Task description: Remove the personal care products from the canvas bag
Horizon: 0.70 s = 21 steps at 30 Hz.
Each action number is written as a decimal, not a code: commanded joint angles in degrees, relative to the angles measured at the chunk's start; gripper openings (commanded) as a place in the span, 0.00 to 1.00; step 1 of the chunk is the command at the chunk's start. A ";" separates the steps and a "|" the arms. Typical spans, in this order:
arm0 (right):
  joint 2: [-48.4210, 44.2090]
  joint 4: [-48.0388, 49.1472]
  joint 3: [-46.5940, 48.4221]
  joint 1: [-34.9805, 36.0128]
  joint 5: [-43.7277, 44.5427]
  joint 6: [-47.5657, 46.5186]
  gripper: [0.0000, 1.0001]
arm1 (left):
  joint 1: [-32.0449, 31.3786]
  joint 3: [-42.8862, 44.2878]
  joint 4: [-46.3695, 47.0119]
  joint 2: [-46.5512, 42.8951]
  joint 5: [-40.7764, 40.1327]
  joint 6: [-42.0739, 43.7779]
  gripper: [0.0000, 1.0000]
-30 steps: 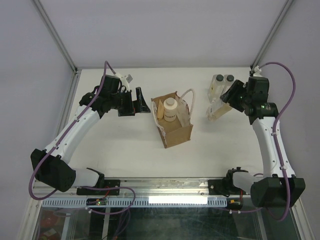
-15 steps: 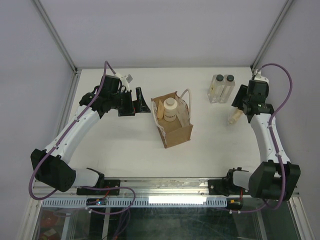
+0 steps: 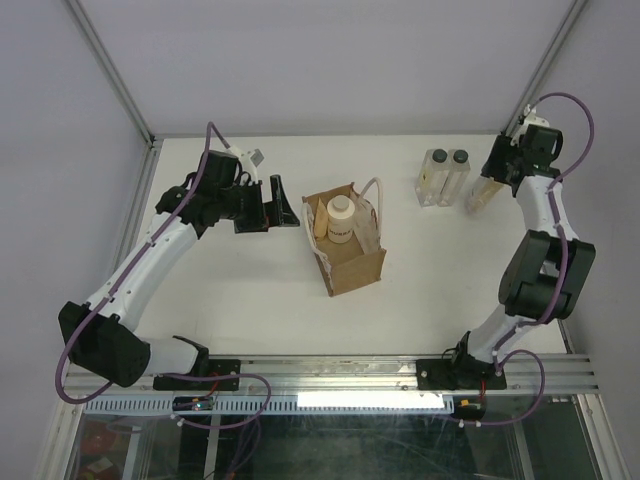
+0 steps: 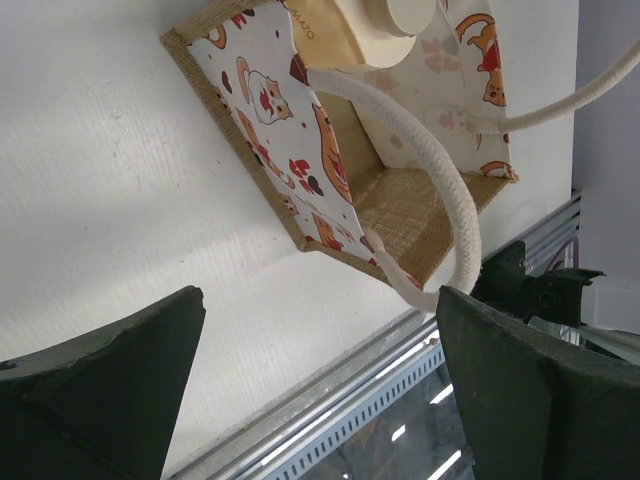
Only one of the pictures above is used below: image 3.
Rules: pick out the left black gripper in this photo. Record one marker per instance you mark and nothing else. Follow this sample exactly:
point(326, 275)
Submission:
point(279, 212)

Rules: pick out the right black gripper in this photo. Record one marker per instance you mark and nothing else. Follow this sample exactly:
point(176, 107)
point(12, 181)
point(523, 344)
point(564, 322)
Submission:
point(501, 145)

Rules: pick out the clear bottle white cap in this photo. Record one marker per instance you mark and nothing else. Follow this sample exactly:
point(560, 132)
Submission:
point(481, 193)

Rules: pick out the white cream jar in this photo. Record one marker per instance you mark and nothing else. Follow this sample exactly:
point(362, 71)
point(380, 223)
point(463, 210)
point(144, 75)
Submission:
point(341, 210)

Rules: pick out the clear square bottle dark cap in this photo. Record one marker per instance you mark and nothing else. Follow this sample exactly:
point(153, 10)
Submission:
point(432, 177)

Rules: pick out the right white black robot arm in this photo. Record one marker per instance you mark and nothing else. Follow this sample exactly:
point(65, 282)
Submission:
point(548, 271)

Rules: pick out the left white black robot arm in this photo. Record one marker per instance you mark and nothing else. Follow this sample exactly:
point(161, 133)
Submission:
point(100, 333)

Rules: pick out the brown canvas tote bag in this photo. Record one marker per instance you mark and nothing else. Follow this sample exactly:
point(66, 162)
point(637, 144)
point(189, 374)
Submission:
point(358, 262)

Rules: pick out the beige sachet packet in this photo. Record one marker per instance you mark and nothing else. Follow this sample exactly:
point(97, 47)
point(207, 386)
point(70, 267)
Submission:
point(321, 221)

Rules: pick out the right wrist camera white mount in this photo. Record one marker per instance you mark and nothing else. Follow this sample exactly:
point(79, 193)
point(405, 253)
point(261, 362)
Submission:
point(529, 117)

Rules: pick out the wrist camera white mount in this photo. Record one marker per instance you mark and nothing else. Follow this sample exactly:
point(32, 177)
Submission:
point(249, 160)
point(529, 117)

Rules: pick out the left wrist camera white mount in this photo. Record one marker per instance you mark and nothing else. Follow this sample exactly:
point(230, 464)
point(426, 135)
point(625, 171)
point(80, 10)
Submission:
point(249, 160)

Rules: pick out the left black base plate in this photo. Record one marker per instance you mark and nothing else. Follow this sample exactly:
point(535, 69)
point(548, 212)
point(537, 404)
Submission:
point(216, 367)

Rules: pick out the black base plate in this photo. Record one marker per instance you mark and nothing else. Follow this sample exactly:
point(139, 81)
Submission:
point(448, 375)
point(216, 367)

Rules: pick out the right aluminium corner post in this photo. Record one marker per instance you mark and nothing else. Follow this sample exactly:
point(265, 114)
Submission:
point(549, 58)

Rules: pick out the aluminium corner post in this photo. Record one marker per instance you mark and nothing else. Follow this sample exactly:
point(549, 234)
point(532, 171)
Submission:
point(549, 58)
point(90, 35)

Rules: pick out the left aluminium corner post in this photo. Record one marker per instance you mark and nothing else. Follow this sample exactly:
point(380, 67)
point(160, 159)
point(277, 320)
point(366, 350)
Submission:
point(90, 35)

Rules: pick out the grey slotted cable duct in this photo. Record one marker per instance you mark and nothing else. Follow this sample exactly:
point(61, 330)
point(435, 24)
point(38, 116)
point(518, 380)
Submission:
point(305, 403)

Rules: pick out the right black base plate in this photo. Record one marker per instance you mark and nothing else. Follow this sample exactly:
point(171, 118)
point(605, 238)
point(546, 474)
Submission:
point(448, 375)

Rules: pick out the aluminium rail frame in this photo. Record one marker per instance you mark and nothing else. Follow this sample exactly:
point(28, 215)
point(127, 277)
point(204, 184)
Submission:
point(563, 374)

